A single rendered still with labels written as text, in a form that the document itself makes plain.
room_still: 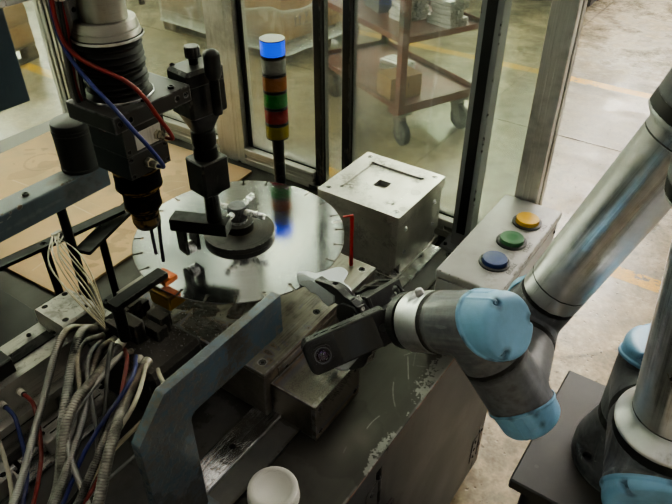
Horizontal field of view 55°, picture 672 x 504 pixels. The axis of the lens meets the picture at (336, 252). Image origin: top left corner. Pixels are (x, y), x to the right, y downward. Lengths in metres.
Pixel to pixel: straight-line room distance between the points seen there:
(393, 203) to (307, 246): 0.26
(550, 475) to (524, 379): 0.28
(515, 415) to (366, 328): 0.20
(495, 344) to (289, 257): 0.40
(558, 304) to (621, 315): 1.68
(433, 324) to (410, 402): 0.33
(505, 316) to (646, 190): 0.19
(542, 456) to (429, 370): 0.22
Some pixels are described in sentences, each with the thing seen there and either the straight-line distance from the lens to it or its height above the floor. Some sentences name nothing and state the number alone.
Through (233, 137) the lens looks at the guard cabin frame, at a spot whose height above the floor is 0.81.
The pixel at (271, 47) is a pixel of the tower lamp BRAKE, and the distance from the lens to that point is 1.18.
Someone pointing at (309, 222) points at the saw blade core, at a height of 0.95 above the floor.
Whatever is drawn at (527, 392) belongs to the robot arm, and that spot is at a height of 0.99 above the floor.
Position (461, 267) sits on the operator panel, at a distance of 1.05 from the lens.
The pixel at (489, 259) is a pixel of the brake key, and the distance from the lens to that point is 1.06.
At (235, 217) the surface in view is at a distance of 0.99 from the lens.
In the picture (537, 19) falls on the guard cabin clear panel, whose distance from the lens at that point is 1.16.
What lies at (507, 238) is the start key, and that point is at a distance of 1.12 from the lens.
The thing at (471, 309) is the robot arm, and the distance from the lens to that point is 0.69.
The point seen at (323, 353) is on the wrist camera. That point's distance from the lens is 0.79.
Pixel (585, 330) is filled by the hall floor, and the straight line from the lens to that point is 2.38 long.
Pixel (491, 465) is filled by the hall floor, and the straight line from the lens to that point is 1.92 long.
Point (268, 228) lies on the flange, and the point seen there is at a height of 0.96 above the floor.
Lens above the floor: 1.54
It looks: 37 degrees down
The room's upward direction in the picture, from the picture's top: straight up
